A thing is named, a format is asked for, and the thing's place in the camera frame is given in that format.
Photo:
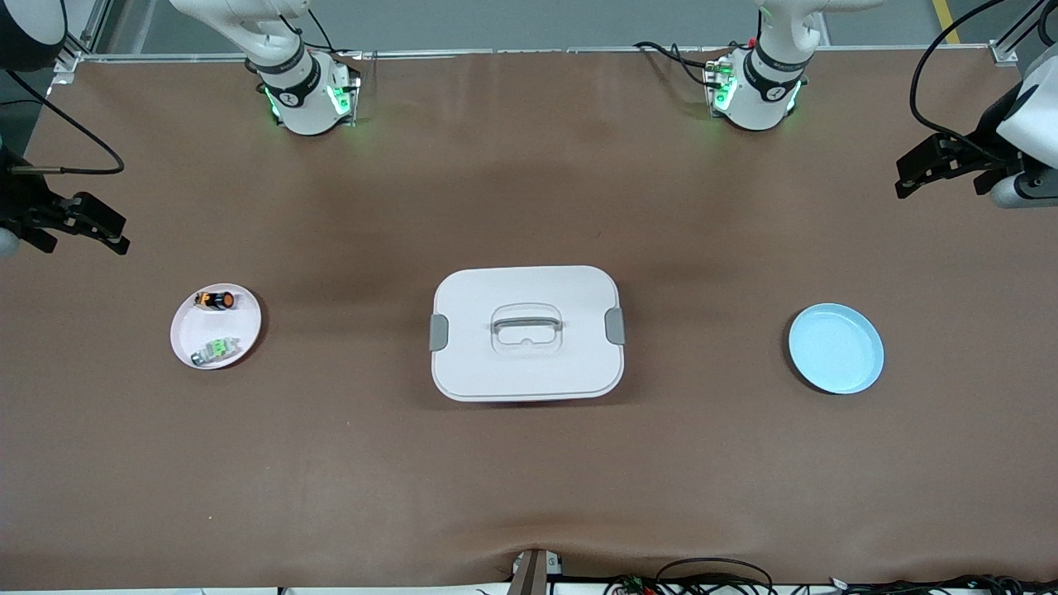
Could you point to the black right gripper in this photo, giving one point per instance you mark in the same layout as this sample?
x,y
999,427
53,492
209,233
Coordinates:
x,y
18,198

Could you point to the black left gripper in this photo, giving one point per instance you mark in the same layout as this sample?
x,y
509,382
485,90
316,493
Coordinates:
x,y
988,132

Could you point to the orange push-button switch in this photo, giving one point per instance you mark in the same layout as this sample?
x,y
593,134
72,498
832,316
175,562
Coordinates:
x,y
216,300

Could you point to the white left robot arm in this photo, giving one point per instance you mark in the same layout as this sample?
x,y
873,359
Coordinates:
x,y
764,91

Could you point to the pink round plate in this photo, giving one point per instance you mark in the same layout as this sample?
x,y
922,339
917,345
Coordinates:
x,y
241,324

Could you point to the light blue round plate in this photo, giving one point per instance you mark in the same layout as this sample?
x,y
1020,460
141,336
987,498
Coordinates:
x,y
835,347

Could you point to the white lidded storage box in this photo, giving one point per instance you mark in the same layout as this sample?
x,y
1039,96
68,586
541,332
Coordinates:
x,y
529,372

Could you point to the brown table mat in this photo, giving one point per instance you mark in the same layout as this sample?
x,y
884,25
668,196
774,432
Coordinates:
x,y
529,479

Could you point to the aluminium frame post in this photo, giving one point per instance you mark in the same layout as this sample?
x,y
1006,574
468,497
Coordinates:
x,y
74,58
1004,54

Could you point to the green push-button switch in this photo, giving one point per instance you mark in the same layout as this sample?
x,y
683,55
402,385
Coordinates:
x,y
216,349

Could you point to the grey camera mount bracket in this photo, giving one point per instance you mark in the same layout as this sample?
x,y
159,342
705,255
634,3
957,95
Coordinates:
x,y
529,574

